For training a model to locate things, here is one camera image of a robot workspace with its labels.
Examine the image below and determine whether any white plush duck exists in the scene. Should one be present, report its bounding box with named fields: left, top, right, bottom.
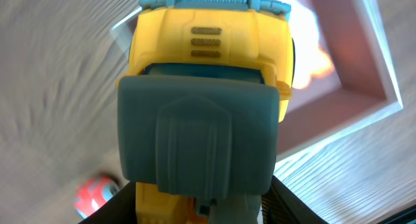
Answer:
left=278, top=0, right=339, bottom=90

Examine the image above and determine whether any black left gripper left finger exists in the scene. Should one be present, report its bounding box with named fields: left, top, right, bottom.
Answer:
left=79, top=182, right=137, bottom=224

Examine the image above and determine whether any red toy ball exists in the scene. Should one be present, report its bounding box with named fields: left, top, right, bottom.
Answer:
left=74, top=176, right=120, bottom=219

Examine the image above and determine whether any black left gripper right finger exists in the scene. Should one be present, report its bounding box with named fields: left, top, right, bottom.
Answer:
left=261, top=176, right=328, bottom=224

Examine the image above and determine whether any yellow toy bulldozer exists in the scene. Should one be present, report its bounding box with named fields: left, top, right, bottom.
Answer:
left=117, top=0, right=295, bottom=223

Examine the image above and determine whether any white box pink interior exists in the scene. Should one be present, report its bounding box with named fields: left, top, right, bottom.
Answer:
left=109, top=0, right=404, bottom=163

